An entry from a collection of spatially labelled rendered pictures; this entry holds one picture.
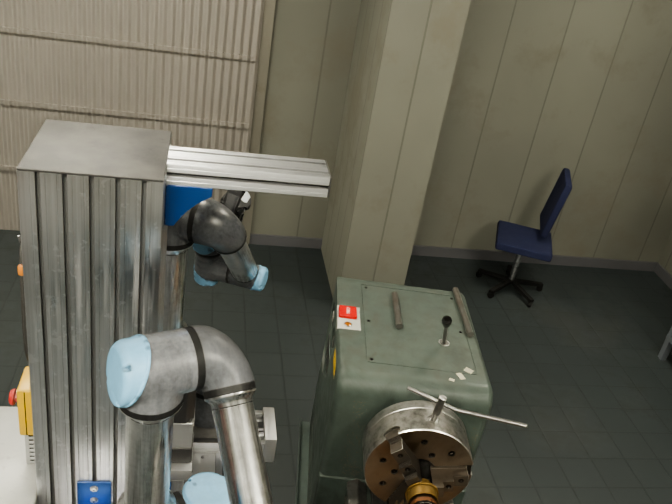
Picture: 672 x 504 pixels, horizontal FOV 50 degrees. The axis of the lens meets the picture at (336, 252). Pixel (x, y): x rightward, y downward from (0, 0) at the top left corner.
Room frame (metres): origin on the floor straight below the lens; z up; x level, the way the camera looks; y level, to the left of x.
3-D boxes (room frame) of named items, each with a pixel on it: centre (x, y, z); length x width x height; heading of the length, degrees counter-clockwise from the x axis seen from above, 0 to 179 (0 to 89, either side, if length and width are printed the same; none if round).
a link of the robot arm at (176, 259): (1.57, 0.41, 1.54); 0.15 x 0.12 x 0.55; 81
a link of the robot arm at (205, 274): (1.83, 0.35, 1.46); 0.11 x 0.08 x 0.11; 81
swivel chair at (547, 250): (4.64, -1.31, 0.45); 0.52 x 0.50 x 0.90; 101
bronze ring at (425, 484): (1.44, -0.35, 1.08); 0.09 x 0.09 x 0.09; 5
